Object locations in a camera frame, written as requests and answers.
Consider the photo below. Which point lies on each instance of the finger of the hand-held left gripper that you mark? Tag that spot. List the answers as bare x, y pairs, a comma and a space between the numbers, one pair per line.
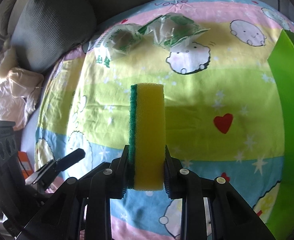
72, 156

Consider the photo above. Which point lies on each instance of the grey textured pillow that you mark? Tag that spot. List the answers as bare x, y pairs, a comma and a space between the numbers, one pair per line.
52, 22

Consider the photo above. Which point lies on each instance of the yellow and green sponge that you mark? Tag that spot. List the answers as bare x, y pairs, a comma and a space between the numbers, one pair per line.
149, 130

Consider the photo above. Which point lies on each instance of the orange box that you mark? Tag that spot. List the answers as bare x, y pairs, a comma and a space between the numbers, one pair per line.
24, 162

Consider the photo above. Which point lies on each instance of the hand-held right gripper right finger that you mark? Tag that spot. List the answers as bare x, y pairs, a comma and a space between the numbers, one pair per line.
170, 172

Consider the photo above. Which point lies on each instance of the beige fur-trimmed jacket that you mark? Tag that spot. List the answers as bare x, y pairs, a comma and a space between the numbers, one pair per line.
14, 92

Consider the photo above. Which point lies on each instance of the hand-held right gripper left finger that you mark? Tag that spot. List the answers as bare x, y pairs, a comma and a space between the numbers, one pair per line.
122, 170

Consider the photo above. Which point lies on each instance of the green cardboard box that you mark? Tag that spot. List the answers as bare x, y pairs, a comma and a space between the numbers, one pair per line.
291, 105

